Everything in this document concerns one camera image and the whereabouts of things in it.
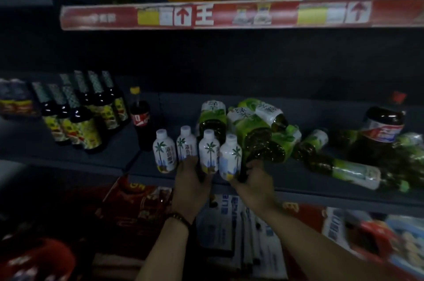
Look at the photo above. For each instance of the small yellow-cap cola bottle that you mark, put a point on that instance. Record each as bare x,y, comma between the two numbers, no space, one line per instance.
140,122

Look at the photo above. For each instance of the person's left hand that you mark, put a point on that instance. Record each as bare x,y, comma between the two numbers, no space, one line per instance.
190,191

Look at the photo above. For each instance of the dark grey metal shelf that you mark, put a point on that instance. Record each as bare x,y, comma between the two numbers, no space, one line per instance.
109,158

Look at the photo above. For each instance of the person's right hand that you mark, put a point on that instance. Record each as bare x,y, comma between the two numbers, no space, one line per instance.
258,191

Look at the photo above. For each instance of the person's left forearm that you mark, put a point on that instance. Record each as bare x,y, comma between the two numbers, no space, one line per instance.
165,254

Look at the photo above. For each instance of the red gold-flower packet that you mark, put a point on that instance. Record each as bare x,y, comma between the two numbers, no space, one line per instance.
304,214

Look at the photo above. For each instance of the blue pack of coloured sponges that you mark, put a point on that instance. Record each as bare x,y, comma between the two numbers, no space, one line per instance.
407,244

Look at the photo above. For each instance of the cluster of checked-neck sauce bottles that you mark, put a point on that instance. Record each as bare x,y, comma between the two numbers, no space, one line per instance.
79,125

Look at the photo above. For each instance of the white palm-print drink bottle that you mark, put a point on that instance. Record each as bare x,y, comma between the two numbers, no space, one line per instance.
164,155
185,145
208,151
230,158

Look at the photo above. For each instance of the row of small dark bottles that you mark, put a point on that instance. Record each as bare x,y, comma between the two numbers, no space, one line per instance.
18,105

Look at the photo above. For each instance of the red shelf price strip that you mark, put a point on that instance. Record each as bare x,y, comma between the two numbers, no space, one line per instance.
106,17

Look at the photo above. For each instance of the stack of white blue packets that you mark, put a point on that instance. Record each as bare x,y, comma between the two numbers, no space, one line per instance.
225,224

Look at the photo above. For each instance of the person's right forearm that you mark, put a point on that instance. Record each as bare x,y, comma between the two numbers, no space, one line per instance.
314,247

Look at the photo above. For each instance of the red plastic basket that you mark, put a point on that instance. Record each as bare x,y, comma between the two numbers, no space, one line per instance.
39,261

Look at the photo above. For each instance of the pile of green tea bottles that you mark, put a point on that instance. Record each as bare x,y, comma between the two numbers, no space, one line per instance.
255,128

